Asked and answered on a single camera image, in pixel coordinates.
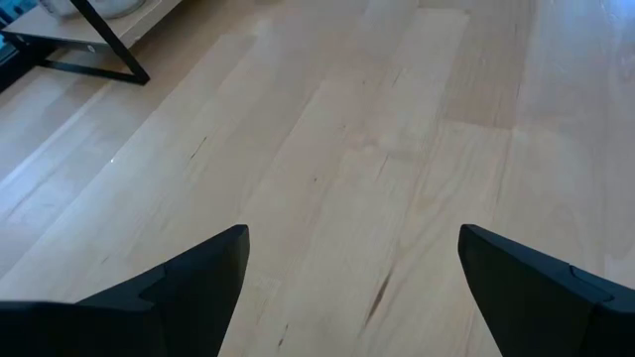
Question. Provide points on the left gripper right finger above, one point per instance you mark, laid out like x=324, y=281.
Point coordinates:
x=546, y=307

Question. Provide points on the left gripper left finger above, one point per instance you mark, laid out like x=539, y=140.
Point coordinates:
x=149, y=317

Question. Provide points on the black aluminium table frame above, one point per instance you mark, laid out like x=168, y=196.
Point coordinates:
x=12, y=69

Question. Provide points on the wooden shelf with black frame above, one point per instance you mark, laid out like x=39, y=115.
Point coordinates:
x=49, y=30

